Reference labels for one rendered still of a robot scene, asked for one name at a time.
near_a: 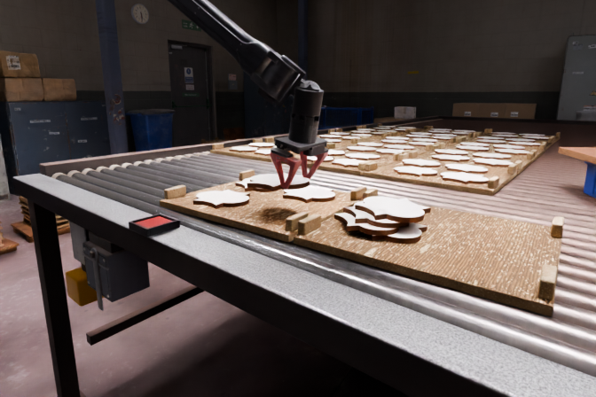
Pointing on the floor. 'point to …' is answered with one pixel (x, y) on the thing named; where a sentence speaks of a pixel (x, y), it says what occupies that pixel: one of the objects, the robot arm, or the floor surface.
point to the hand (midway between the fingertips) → (295, 180)
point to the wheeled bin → (152, 128)
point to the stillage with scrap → (346, 116)
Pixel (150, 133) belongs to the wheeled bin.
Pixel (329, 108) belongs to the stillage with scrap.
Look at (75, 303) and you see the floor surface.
